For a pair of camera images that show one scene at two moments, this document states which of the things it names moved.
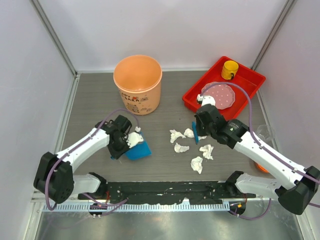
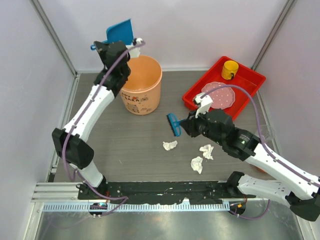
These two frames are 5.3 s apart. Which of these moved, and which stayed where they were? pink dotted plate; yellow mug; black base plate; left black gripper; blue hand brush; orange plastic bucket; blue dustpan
Moved: blue hand brush; left black gripper; blue dustpan
Stayed: black base plate; pink dotted plate; orange plastic bucket; yellow mug
